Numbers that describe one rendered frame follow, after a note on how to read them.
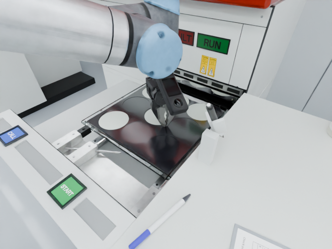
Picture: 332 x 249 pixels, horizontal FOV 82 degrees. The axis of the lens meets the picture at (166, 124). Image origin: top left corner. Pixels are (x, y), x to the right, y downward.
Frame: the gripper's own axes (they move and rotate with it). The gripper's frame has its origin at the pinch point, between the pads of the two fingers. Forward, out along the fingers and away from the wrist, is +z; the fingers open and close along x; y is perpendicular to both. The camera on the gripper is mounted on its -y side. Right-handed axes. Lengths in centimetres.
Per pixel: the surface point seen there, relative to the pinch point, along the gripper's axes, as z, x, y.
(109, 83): 18, 9, 67
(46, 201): -4.7, 32.4, -16.7
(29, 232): 91, 80, 34
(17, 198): 91, 90, 63
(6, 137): -5.1, 42.5, 6.1
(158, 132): 1.3, 3.0, -1.2
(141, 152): 1.3, 10.6, -7.2
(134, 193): 3.3, 15.8, -17.3
